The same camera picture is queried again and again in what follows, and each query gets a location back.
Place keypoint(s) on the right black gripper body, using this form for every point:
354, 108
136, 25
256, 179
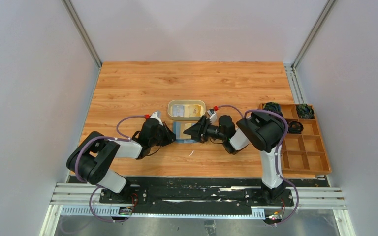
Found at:
214, 132

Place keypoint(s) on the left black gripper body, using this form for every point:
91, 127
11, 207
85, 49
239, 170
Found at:
157, 141

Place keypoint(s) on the blue card holder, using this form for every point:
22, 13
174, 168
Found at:
179, 127

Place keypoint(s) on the beige oval tray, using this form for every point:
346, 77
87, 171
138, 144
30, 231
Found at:
186, 103

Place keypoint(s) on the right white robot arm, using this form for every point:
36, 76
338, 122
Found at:
261, 129

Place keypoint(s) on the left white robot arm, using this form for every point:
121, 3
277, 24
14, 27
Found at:
91, 161

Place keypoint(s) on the card in tray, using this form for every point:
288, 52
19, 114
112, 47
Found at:
178, 110

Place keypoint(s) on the wooden compartment organizer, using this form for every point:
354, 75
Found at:
303, 150

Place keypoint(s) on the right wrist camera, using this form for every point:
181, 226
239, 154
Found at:
212, 113

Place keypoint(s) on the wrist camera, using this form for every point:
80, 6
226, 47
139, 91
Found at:
157, 115
212, 113

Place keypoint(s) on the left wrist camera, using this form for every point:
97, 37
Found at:
157, 115

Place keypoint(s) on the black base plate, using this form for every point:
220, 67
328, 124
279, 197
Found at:
222, 197

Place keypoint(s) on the right aluminium corner post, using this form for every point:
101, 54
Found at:
313, 32

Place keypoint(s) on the aluminium corner post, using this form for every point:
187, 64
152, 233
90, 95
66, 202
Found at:
313, 32
68, 4

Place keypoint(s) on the aluminium rail frame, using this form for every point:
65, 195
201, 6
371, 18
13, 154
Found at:
77, 199

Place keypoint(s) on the left aluminium corner post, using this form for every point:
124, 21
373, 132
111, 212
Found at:
68, 4

